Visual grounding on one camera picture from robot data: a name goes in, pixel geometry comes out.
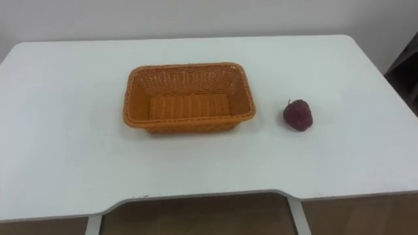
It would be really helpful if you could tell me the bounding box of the white desk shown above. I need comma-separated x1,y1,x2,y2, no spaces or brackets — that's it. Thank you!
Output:
0,34,418,235

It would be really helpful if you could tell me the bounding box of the dark red apple soft toy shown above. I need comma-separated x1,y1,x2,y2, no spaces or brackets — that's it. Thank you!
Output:
282,99,314,133

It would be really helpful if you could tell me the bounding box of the dark furniture piece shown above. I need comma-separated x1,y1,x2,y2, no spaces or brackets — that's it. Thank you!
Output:
383,31,418,118

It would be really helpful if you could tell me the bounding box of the orange woven basket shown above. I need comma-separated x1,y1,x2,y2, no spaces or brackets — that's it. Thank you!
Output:
122,62,257,134

